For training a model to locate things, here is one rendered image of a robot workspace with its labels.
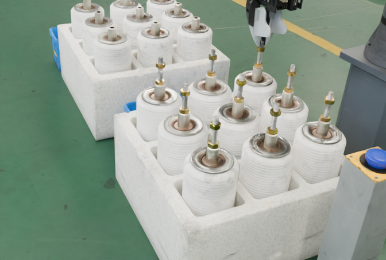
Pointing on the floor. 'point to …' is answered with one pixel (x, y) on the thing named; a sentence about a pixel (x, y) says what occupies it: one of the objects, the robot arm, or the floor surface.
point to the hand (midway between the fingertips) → (259, 38)
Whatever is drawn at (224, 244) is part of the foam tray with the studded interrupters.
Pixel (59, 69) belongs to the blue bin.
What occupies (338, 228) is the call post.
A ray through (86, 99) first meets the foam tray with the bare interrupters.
